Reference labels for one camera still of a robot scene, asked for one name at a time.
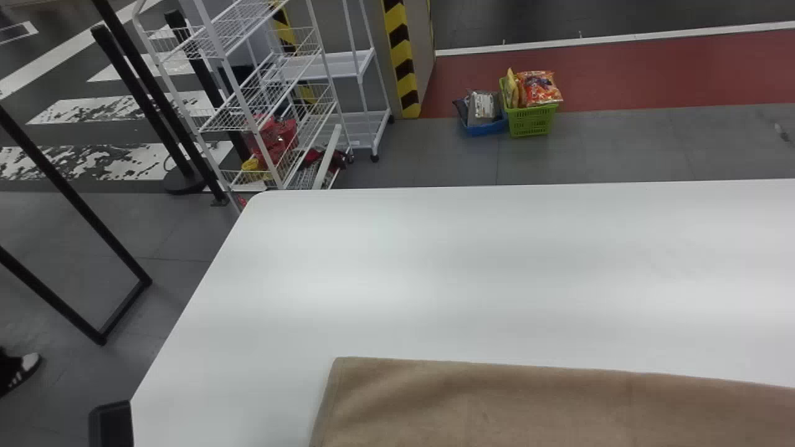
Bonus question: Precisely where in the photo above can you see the blue basket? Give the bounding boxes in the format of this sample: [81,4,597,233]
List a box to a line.
[458,98,508,138]

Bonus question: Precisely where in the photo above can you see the grey snack packet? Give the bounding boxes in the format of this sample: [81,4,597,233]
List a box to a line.
[466,91,498,127]

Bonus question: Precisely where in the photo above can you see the red snack packet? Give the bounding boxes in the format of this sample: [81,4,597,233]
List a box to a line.
[248,115,299,167]

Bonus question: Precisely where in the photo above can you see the white shelf trolley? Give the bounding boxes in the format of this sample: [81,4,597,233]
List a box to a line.
[273,0,394,163]

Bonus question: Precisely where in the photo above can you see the green basket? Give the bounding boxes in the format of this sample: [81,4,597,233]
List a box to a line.
[499,76,559,138]

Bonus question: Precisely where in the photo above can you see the orange snack packet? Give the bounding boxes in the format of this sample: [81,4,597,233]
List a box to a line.
[517,70,564,107]

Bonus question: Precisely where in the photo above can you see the beige towel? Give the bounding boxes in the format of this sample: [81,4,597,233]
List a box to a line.
[309,356,795,447]

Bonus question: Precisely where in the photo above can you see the yellow black striped post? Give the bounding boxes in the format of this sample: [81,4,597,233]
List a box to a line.
[381,0,423,119]

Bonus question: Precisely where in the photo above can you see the white wire rack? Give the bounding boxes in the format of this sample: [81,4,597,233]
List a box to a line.
[132,0,355,214]

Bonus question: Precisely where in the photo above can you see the black post on round foot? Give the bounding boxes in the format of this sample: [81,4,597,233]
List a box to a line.
[91,24,207,196]

